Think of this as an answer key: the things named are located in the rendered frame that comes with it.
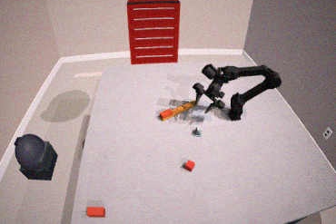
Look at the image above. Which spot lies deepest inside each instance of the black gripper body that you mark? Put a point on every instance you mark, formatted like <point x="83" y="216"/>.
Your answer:
<point x="198" y="86"/>

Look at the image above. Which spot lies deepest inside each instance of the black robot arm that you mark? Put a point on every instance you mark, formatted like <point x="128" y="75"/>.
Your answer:
<point x="231" y="73"/>

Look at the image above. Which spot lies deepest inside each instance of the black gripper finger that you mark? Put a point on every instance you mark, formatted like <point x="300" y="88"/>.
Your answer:
<point x="212" y="105"/>
<point x="199" y="95"/>

